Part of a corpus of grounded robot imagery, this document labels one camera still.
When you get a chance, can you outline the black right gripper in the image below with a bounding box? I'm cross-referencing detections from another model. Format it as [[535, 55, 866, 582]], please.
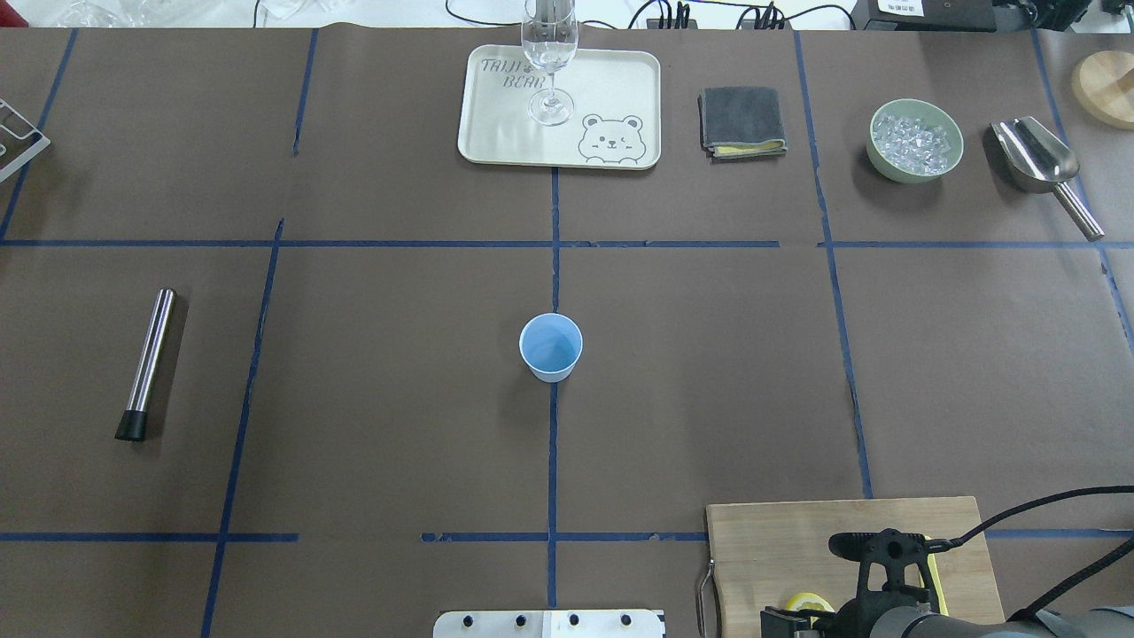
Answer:
[[762, 529, 953, 637]]

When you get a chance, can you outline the steel muddler black tip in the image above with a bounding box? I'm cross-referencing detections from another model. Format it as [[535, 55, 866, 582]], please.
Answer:
[[115, 288, 175, 441]]

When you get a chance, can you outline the yellow lemon half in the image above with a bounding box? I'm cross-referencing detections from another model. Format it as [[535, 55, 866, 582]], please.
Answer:
[[782, 592, 835, 613]]

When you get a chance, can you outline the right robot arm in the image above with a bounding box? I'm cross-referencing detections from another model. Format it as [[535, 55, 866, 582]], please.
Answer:
[[760, 528, 1133, 637]]

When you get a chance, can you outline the light blue paper cup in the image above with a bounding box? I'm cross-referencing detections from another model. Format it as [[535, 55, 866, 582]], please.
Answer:
[[518, 314, 585, 384]]

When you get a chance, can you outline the yellow plastic knife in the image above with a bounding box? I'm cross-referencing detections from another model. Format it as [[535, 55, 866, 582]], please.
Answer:
[[926, 554, 949, 615]]

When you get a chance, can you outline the wooden cutting board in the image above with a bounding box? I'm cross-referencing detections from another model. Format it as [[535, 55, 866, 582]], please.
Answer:
[[705, 496, 981, 637]]

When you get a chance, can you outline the green bowl of ice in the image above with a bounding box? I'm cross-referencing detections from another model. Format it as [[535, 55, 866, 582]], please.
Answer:
[[866, 97, 965, 184]]

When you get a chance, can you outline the metal ice scoop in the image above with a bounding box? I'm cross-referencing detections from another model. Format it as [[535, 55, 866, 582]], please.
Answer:
[[990, 116, 1105, 243]]

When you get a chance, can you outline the grey folded cloth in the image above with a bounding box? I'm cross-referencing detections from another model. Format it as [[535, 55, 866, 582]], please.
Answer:
[[699, 86, 788, 160]]

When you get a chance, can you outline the wooden mug tree stand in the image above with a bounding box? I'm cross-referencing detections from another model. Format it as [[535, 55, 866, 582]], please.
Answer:
[[1072, 50, 1133, 130]]

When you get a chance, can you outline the cream bear serving tray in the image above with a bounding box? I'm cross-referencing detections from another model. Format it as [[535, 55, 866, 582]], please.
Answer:
[[456, 44, 663, 170]]

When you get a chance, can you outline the black power strip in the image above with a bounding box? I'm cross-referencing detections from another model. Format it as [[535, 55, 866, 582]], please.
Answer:
[[634, 1, 699, 31]]

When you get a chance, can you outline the clear wine glass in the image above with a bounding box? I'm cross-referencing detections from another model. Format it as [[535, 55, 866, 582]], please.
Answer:
[[521, 1, 579, 127]]

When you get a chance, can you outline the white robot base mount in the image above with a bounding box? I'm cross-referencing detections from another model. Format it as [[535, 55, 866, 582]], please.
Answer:
[[432, 607, 667, 637]]

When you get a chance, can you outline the white wire cup rack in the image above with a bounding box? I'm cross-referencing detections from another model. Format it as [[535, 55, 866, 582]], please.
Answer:
[[1, 99, 51, 182]]

